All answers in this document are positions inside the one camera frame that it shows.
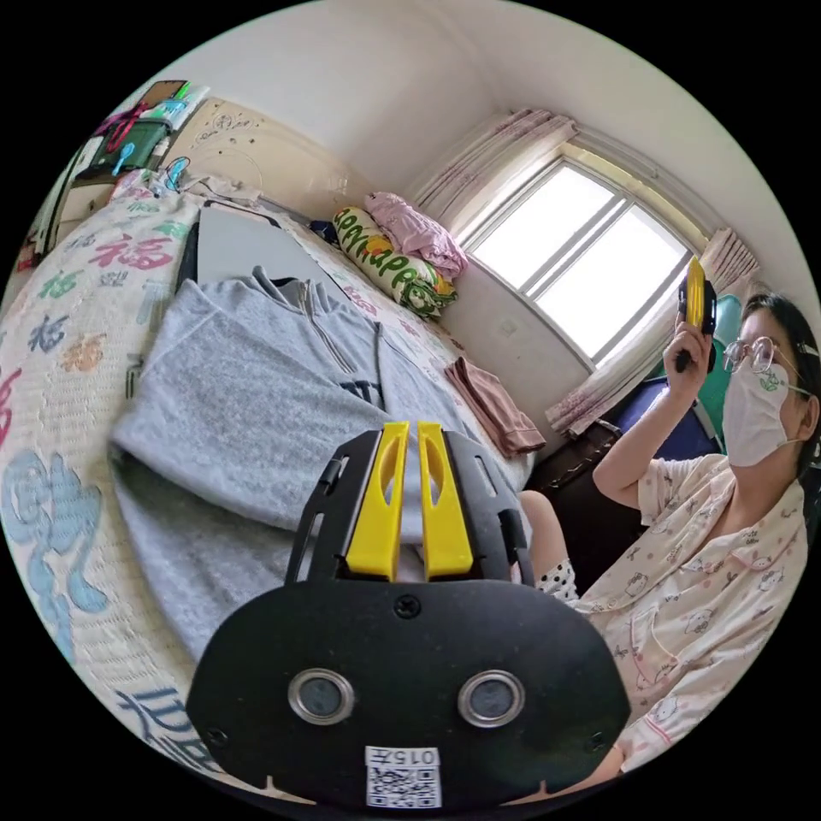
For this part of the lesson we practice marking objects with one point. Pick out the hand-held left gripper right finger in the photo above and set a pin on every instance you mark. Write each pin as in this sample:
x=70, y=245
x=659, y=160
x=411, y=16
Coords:
x=444, y=519

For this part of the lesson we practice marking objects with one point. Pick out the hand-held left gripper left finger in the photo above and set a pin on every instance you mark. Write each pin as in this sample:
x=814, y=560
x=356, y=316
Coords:
x=375, y=513

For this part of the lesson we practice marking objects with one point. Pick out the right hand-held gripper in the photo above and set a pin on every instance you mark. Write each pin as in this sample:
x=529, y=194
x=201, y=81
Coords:
x=710, y=308

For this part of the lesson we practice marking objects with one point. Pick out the person's right forearm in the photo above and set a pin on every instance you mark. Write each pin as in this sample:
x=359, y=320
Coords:
x=641, y=449

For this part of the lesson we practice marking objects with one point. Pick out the gray long sleeve sweater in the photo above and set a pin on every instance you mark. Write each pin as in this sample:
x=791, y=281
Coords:
x=244, y=410

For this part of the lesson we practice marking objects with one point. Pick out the person's right hand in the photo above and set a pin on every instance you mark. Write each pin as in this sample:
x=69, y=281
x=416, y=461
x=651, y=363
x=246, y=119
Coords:
x=689, y=375

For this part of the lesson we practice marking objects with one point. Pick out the dusty pink folded garment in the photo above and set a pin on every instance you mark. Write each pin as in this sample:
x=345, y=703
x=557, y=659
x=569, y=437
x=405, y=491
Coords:
x=497, y=410

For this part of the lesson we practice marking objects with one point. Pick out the dark brown cupboard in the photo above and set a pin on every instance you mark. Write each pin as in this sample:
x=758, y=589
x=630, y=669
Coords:
x=577, y=513

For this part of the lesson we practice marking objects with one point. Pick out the window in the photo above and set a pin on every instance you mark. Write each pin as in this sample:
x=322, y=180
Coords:
x=564, y=250

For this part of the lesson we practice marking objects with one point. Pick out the pillow with green print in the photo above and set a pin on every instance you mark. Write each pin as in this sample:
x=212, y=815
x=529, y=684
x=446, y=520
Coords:
x=391, y=269

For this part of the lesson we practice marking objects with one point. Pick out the person's body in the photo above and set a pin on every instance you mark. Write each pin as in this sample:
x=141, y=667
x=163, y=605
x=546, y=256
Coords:
x=705, y=551

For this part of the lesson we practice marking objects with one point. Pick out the pink folded blanket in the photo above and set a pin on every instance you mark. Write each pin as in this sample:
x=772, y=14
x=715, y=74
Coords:
x=423, y=237

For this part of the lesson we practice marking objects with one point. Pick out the white flat board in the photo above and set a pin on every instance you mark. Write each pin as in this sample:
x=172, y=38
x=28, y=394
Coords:
x=256, y=244

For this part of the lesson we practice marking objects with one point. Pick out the bed with printed quilt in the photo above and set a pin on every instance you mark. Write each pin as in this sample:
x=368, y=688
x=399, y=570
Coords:
x=77, y=333

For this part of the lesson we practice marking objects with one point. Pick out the cluttered shelf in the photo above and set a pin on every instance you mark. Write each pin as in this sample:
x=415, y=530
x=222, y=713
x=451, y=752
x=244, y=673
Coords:
x=138, y=135

